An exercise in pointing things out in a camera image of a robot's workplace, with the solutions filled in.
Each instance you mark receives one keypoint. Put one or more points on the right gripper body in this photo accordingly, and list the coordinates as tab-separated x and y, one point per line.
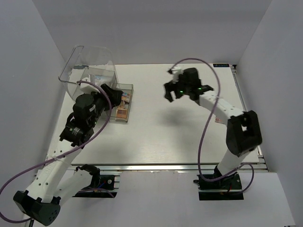
181	88

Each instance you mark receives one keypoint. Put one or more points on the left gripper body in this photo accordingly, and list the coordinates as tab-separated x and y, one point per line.
100	105

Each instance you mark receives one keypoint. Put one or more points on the colourful eyeshadow palette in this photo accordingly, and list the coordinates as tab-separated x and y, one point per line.
126	97

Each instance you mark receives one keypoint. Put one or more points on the long brown eyeshadow palette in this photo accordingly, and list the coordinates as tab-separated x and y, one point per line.
123	105

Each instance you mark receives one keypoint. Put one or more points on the brown quad eyeshadow palette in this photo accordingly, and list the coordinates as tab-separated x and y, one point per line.
122	113

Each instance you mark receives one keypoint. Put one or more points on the white blue wipes packet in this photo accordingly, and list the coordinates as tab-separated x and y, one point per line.
98	80

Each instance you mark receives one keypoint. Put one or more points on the clear acrylic makeup organizer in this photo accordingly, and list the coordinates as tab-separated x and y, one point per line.
96	65

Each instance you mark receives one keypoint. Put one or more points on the multicolour square palette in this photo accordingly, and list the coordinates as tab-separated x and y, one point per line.
218	120

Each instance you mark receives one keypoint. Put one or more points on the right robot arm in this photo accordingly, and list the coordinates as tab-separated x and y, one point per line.
243	133

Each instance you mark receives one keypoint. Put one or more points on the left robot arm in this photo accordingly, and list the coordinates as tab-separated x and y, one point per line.
43	198

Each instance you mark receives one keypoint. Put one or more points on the black blue table label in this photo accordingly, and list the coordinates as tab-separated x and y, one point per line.
221	65

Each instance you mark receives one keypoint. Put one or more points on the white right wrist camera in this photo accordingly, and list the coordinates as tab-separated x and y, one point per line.
175	72

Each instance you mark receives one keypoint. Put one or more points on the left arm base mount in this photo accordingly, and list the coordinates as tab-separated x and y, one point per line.
101	186

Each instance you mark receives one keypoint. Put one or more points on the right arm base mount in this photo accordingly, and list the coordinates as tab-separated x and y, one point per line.
228	189

